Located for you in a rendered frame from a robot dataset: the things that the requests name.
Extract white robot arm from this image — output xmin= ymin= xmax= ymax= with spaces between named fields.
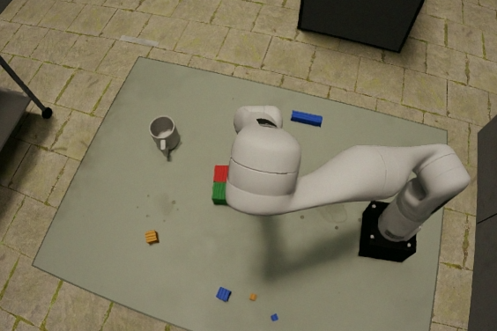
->
xmin=226 ymin=106 xmax=471 ymax=242

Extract grey mug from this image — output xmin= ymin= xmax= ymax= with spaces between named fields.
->
xmin=149 ymin=115 xmax=180 ymax=157

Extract green cube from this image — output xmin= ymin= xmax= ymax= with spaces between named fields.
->
xmin=212 ymin=181 xmax=228 ymax=205

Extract red cube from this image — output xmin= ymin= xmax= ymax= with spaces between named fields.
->
xmin=213 ymin=165 xmax=228 ymax=182

